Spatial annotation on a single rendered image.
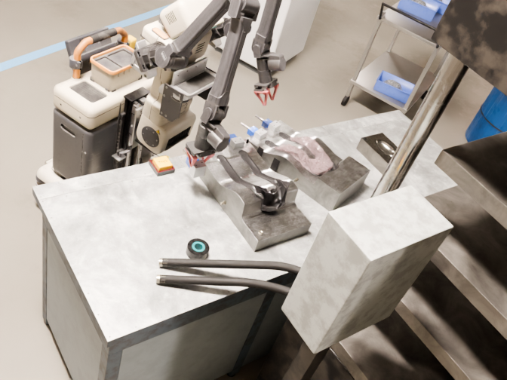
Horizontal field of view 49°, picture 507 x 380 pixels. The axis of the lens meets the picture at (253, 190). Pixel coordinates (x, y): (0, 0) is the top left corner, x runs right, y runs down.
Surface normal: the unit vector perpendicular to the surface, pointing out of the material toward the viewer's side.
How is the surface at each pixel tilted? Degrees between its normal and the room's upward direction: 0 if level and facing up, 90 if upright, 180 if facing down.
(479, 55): 90
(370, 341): 0
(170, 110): 90
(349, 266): 90
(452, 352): 0
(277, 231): 0
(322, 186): 90
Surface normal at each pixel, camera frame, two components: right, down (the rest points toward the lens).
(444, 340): 0.25, -0.71
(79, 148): -0.54, 0.46
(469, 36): -0.81, 0.22
